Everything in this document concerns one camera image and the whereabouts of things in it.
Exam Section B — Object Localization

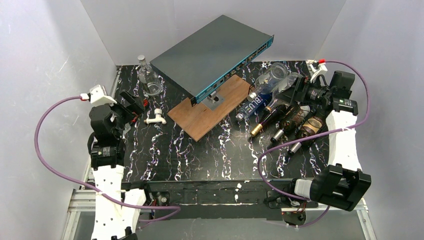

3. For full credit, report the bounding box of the silver capped dark wine bottle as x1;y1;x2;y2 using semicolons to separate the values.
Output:
270;105;311;144

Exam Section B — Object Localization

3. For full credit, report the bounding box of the dark bottle brown label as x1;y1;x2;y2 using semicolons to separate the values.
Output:
287;113;326;156

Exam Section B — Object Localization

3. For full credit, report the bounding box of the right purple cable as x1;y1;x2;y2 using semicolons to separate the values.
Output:
256;59;370;229

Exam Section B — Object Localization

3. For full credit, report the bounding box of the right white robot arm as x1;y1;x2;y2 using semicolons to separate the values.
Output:
287;70;372;211

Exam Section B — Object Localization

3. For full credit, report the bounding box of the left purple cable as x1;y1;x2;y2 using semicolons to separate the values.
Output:
34;95;182;223

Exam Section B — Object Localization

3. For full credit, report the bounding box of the clear round glass bottle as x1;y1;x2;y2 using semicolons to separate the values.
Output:
137;55;163;97

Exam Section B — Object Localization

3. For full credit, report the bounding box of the red utility knife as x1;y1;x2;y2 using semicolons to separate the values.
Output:
130;115;140;124

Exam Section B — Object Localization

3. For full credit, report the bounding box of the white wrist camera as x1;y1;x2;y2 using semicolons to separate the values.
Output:
305;59;328;83
89;84;117;107

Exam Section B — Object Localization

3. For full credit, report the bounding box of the clear silver capped bottle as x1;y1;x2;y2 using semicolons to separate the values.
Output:
247;62;289;101

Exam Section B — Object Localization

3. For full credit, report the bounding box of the purple cable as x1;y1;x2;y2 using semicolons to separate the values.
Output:
34;95;182;223
256;59;370;229

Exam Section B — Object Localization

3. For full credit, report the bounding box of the blue square bottle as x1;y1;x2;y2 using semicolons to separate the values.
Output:
235;94;272;122

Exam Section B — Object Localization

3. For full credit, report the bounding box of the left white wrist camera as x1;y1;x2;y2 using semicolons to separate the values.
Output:
89;84;117;107

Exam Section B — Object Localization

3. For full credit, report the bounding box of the teal network switch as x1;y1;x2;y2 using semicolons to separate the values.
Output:
150;15;274;106

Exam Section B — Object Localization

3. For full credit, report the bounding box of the metal switch stand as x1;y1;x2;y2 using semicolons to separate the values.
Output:
201;93;225;111

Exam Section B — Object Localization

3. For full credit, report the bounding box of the gold capped wine bottle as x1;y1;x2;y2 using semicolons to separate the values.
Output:
250;105;287;137

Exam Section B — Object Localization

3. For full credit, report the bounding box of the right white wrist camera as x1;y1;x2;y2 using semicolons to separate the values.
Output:
305;59;328;83

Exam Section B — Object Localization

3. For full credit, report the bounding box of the aluminium frame rail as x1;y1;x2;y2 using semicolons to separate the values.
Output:
61;66;100;240

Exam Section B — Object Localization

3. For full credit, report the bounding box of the wooden board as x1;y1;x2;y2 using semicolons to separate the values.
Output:
167;75;251;142

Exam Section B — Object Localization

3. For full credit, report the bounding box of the white plastic faucet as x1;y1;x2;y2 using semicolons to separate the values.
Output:
143;108;167;125

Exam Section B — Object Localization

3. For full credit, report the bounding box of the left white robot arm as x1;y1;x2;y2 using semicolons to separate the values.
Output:
89;85;146;240

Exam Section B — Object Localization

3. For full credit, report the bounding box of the clear bottle black gold label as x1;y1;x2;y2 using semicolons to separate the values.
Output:
263;72;302;115

